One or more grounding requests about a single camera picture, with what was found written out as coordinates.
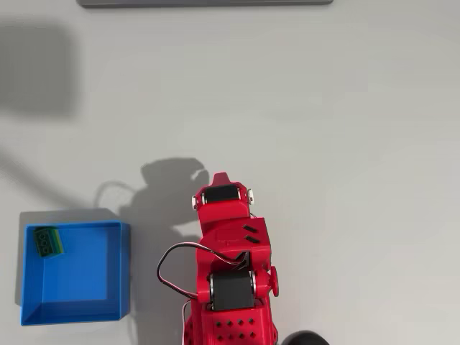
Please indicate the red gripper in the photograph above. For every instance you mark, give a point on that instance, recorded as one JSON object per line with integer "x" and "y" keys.
{"x": 221, "y": 210}

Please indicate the green lego brick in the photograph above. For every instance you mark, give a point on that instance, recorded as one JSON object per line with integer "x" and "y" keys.
{"x": 48, "y": 242}

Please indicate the red robot arm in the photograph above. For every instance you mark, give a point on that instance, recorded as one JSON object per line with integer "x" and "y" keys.
{"x": 226, "y": 230}

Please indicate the blue plastic bin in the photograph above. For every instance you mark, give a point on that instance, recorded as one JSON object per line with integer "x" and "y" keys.
{"x": 82, "y": 273}

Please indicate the grey flat slab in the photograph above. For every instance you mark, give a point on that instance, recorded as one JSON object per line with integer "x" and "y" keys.
{"x": 205, "y": 3}

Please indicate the black round object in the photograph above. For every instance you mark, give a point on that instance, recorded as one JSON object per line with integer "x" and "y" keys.
{"x": 305, "y": 338}

